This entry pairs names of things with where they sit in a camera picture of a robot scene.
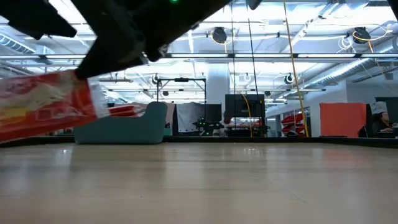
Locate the person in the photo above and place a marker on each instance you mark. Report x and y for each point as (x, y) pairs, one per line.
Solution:
(383, 121)

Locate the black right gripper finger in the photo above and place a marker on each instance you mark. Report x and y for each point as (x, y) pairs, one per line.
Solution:
(109, 59)

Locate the red stacked bins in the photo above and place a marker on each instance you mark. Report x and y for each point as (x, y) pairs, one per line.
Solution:
(292, 119)

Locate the distant dark equipment table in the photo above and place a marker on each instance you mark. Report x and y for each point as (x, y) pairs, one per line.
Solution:
(245, 130)

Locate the teal plastic basket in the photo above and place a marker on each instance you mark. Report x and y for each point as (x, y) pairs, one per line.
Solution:
(130, 129)

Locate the black tall stand frame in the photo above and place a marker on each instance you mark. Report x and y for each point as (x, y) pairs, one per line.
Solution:
(182, 79)

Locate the black upright panel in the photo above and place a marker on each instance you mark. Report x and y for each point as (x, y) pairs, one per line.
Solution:
(214, 112)

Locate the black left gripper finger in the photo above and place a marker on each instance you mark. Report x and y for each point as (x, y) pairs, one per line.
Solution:
(60, 29)

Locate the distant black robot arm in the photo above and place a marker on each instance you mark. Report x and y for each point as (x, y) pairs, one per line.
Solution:
(206, 126)

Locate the white patterned board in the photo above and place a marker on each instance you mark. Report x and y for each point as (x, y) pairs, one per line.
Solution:
(377, 107)

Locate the orange fabric panel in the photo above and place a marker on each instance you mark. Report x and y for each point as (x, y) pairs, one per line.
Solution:
(342, 119)

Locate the black table frame rail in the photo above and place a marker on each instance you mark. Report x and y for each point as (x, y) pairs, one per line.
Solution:
(335, 140)

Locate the white round pillar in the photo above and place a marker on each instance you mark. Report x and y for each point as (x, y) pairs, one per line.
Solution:
(217, 84)

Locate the silver ceiling duct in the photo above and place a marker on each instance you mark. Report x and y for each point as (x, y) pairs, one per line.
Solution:
(357, 70)

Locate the white fabric panel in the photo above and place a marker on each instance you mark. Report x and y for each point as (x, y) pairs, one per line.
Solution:
(189, 115)

